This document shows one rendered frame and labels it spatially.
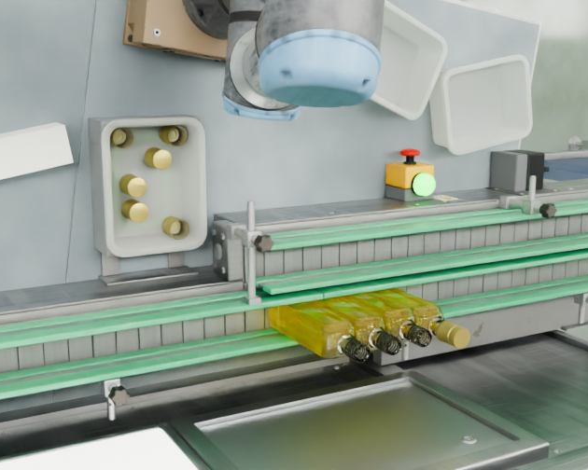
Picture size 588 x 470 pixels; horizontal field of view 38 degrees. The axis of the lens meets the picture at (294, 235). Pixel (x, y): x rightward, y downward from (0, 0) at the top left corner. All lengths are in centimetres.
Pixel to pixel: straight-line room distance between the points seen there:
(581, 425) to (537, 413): 8
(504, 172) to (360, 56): 108
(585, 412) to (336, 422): 45
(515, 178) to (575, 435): 60
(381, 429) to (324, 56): 71
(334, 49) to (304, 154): 84
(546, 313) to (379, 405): 60
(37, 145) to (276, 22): 65
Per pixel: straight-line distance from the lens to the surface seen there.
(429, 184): 165
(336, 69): 79
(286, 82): 80
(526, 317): 186
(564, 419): 152
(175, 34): 139
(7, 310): 135
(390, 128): 171
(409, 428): 135
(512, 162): 183
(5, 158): 137
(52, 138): 138
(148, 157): 144
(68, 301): 137
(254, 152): 156
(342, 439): 130
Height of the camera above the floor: 215
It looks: 59 degrees down
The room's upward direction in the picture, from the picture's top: 111 degrees clockwise
